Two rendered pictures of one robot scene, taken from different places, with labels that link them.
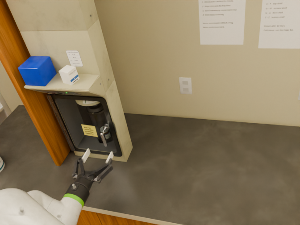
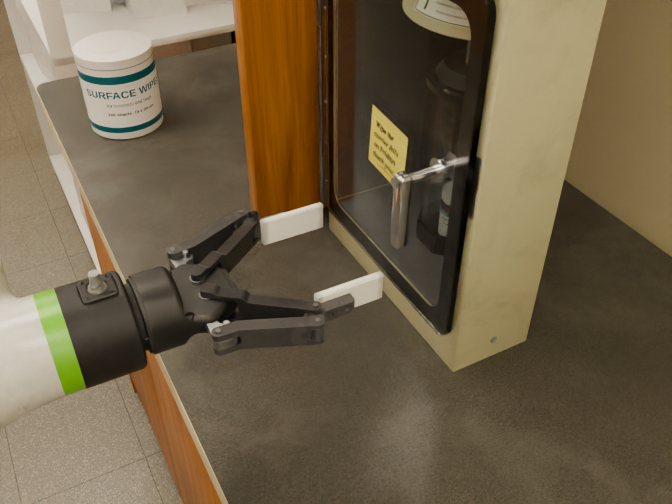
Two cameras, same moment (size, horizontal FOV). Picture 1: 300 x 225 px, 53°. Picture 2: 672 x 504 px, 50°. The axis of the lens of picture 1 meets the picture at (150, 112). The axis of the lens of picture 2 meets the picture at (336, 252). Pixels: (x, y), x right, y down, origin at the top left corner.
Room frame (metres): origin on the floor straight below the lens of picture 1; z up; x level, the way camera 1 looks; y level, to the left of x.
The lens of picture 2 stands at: (0.58, -0.08, 1.60)
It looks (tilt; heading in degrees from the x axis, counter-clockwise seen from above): 39 degrees down; 39
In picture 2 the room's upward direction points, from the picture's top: straight up
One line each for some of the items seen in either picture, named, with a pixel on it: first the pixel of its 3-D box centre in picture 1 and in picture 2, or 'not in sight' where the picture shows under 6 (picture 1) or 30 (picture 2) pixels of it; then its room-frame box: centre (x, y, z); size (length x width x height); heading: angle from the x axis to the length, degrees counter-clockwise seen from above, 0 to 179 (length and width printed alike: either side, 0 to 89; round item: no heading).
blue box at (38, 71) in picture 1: (38, 70); not in sight; (1.17, 0.44, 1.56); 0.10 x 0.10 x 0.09; 67
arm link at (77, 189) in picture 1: (77, 193); (103, 324); (0.81, 0.37, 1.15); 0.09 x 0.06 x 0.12; 67
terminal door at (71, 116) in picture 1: (87, 127); (386, 129); (1.17, 0.33, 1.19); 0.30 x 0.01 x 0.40; 66
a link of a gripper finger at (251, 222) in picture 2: (82, 168); (227, 256); (0.94, 0.35, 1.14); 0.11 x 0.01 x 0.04; 14
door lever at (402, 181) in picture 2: (105, 136); (414, 204); (1.10, 0.24, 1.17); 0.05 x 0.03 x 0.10; 156
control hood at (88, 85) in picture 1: (65, 89); not in sight; (1.13, 0.35, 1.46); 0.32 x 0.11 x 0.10; 67
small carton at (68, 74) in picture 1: (69, 75); not in sight; (1.11, 0.30, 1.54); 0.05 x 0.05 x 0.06; 52
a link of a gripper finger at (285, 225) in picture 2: (86, 155); (292, 223); (1.03, 0.34, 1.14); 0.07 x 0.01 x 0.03; 157
